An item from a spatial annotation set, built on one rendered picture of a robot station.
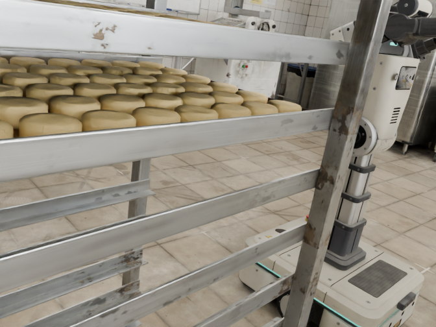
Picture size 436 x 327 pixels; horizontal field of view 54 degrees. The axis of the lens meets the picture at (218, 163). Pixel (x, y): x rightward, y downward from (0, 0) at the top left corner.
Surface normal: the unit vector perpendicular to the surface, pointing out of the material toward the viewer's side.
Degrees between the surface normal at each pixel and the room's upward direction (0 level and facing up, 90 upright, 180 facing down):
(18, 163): 90
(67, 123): 0
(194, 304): 0
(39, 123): 0
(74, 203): 90
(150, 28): 90
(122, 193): 90
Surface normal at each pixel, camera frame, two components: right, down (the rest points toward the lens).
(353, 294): 0.14, -0.93
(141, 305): 0.71, 0.33
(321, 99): -0.75, 0.11
